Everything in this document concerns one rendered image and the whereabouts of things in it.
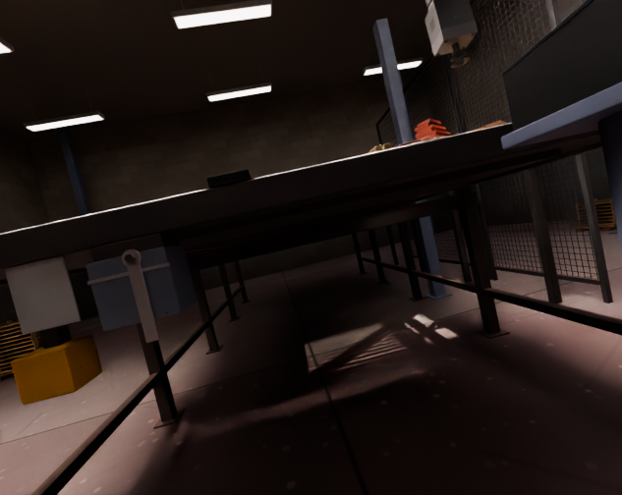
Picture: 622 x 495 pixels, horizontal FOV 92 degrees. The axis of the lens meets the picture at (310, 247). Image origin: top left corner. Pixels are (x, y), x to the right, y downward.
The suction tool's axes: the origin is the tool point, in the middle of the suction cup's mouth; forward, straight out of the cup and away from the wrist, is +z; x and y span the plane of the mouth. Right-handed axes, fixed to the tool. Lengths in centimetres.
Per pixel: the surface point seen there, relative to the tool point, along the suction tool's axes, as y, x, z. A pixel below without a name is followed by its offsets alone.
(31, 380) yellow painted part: 98, 27, 48
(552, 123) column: 14, 39, 30
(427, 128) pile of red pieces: -20, -74, -10
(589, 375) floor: -45, -48, 110
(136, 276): 77, 26, 35
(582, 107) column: 14, 43, 30
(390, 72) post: -47, -176, -96
